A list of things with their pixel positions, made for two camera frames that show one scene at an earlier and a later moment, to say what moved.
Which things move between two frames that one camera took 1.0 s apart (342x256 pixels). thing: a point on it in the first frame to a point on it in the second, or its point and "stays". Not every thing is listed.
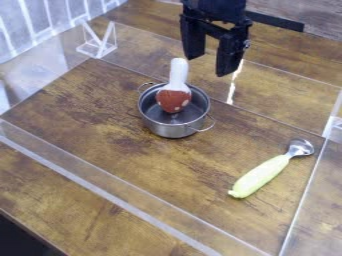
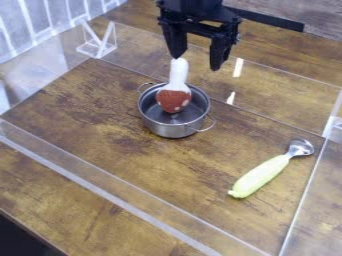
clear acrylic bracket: [95, 47] stays
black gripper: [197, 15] to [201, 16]
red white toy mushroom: [173, 97] stays
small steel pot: [167, 124] stays
